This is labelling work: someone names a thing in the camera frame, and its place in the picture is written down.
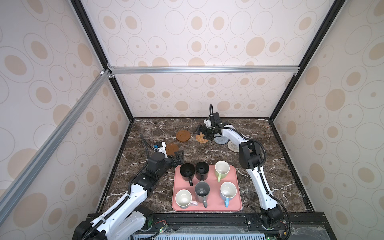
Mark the woven rattan coaster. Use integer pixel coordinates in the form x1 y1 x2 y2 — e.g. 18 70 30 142
196 134 209 144

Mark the brown wooden coaster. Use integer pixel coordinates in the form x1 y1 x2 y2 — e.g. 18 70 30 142
176 130 191 143
166 144 179 156

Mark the blue woven coaster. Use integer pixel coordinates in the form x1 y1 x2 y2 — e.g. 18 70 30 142
214 134 229 145

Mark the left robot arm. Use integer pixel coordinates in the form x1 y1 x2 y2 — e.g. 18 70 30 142
72 136 185 240

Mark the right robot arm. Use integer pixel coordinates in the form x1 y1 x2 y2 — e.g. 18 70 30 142
194 104 292 240

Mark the multicolour woven coaster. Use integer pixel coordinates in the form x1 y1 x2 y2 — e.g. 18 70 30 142
227 141 239 153

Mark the black mug left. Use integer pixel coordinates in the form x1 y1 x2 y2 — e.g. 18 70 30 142
180 163 196 186

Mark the black mug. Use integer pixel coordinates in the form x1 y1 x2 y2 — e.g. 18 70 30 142
195 162 210 181
180 163 196 186

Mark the black mug right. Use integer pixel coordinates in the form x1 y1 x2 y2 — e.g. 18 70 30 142
195 162 210 181

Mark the green mug white inside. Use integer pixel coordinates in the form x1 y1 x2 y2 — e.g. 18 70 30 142
215 161 230 183

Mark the grey mug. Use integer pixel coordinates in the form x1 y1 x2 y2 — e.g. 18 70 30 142
195 181 210 208

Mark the pink plastic tray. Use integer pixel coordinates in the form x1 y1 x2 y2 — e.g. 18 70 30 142
172 165 243 212

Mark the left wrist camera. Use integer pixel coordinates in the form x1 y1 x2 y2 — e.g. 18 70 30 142
154 142 167 157

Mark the white mug pink handle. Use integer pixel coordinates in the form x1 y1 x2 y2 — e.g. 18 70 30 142
175 189 199 209

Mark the white mug blue handle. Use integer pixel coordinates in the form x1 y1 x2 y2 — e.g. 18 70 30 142
220 182 237 208

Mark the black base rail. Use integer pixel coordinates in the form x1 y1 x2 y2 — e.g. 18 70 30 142
78 212 337 240

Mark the horizontal aluminium frame bar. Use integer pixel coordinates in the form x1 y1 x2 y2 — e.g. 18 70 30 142
110 65 300 75

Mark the left aluminium frame bar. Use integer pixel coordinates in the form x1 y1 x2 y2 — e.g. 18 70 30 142
1 69 112 224

